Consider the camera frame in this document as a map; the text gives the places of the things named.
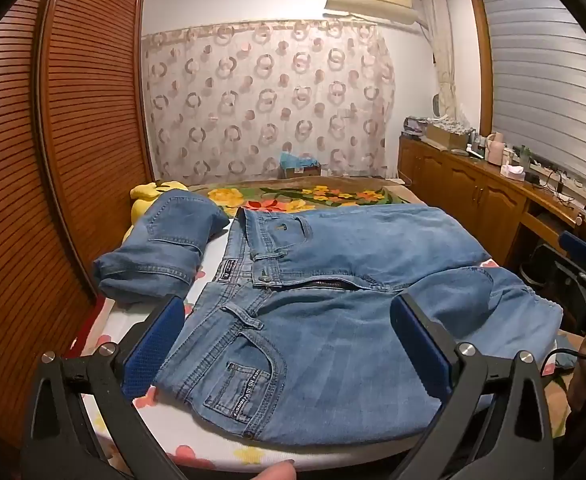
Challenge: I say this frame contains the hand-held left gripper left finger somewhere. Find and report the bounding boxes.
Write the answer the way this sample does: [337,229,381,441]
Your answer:
[20,294,188,480]

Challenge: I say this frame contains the wooden cabinet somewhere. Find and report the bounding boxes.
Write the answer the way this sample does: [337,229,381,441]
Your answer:
[398,135,586,271]

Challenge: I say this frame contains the grey window blind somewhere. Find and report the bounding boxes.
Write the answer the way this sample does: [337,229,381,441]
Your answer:
[478,0,586,201]

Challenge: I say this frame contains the white flower-print bed sheet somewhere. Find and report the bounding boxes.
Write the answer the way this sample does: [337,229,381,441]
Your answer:
[73,210,574,466]

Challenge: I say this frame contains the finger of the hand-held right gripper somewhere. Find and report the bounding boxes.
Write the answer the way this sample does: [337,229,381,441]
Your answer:
[555,231,586,306]

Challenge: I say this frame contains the wooden louvered wardrobe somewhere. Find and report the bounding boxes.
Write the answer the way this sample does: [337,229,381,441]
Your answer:
[0,0,156,446]

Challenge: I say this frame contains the folded blue jeans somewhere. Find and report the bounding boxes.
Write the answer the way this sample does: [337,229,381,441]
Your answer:
[92,189,231,306]

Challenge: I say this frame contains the green floral blanket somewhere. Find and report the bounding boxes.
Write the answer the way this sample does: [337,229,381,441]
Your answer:
[188,180,414,211]

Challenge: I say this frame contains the circle-patterned curtain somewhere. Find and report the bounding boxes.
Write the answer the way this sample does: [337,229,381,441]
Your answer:
[142,19,396,186]

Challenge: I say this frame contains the white power strip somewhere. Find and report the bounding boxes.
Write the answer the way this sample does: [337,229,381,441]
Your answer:
[530,160,586,193]

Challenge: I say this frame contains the pink kettle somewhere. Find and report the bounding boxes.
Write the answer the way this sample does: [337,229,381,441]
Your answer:
[487,132,506,166]

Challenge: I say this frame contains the blue denim pants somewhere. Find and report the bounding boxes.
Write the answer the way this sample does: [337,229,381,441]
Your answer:
[153,204,564,448]

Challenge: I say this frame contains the black cable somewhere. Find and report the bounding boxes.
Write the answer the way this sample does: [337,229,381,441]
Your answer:
[540,347,586,376]

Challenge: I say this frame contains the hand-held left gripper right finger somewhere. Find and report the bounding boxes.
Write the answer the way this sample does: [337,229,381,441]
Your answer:
[389,291,556,480]

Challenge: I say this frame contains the white lace curtain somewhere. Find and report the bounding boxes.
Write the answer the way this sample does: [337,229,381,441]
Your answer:
[420,0,468,131]

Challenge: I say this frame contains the black chair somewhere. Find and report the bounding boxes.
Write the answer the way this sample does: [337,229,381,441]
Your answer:
[518,244,574,291]

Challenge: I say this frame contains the blue plastic bag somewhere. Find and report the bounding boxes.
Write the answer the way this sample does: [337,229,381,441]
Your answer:
[279,152,318,168]

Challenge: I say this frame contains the yellow plush toy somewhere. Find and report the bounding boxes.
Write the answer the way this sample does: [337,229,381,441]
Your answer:
[129,178,190,241]

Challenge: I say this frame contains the cardboard box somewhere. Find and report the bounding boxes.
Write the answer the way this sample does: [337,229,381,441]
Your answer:
[425,122,468,150]

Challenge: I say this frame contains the peach floral blanket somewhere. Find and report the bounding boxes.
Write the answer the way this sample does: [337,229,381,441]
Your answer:
[543,370,574,441]

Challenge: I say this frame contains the person's left hand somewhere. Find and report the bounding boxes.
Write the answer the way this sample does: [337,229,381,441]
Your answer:
[252,461,298,480]

